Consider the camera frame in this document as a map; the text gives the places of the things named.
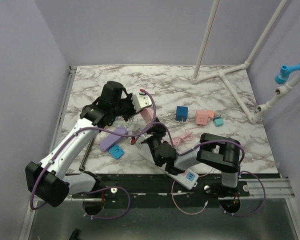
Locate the blue pipe fitting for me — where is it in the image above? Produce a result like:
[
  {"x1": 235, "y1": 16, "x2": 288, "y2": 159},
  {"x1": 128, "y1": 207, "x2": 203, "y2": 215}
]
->
[{"x1": 274, "y1": 63, "x2": 300, "y2": 85}]

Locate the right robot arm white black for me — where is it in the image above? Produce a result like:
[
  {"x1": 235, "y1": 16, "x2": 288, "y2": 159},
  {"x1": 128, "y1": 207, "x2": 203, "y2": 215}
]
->
[{"x1": 139, "y1": 125, "x2": 245, "y2": 196}]

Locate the purple usb power strip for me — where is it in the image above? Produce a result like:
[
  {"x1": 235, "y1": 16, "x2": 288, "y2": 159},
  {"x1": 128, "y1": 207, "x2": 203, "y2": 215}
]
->
[{"x1": 98, "y1": 126, "x2": 128, "y2": 152}]

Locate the pink round-edged plug adapter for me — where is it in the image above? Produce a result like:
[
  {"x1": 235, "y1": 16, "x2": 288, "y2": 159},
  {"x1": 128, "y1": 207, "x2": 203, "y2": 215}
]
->
[{"x1": 140, "y1": 107, "x2": 155, "y2": 125}]

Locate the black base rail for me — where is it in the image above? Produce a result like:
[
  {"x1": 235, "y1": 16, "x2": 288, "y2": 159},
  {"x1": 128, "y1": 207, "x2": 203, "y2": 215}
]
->
[{"x1": 66, "y1": 174, "x2": 250, "y2": 209}]

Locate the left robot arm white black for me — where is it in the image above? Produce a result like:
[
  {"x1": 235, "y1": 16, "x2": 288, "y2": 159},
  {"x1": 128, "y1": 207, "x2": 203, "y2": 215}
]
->
[{"x1": 25, "y1": 81, "x2": 152, "y2": 207}]

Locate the thin pink power cord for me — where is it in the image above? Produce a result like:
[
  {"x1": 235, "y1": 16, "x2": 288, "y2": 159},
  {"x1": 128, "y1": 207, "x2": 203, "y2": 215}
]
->
[{"x1": 168, "y1": 126, "x2": 217, "y2": 216}]

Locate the white pvc pipe frame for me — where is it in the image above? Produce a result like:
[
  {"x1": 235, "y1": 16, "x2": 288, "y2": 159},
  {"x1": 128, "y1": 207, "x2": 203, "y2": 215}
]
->
[{"x1": 191, "y1": 0, "x2": 300, "y2": 125}]

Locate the aluminium extrusion rail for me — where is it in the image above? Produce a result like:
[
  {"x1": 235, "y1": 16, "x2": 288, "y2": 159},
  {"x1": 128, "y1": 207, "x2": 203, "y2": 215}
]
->
[{"x1": 217, "y1": 177, "x2": 296, "y2": 201}]

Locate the dark blue cube socket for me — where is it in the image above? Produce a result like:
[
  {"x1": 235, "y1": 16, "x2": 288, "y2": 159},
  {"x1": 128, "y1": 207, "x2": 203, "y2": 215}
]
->
[{"x1": 175, "y1": 106, "x2": 188, "y2": 122}]

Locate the teal plug adapter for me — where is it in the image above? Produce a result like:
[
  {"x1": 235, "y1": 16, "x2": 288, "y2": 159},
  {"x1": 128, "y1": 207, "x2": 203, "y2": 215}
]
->
[{"x1": 213, "y1": 116, "x2": 224, "y2": 127}]

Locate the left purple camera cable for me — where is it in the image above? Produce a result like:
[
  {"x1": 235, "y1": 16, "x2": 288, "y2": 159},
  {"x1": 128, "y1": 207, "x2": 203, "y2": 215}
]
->
[{"x1": 29, "y1": 89, "x2": 158, "y2": 221}]

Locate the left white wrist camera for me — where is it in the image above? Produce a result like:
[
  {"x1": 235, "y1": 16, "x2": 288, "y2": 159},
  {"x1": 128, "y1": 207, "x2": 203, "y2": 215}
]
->
[{"x1": 131, "y1": 91, "x2": 152, "y2": 113}]

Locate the white power strip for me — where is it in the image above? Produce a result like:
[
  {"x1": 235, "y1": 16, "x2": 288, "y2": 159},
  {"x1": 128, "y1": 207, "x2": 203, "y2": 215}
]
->
[{"x1": 138, "y1": 151, "x2": 199, "y2": 190}]

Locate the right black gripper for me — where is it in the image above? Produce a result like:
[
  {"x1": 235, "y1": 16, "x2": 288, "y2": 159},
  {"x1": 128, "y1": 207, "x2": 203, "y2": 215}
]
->
[{"x1": 145, "y1": 117, "x2": 167, "y2": 165}]

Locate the dark metal t-handle key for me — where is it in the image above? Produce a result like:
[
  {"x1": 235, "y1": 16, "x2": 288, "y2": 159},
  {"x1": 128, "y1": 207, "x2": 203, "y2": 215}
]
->
[{"x1": 79, "y1": 138, "x2": 95, "y2": 172}]

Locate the pink cube socket adapter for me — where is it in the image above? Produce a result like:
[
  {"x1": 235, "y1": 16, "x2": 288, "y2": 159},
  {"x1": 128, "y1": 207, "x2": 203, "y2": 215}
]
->
[{"x1": 195, "y1": 110, "x2": 210, "y2": 126}]

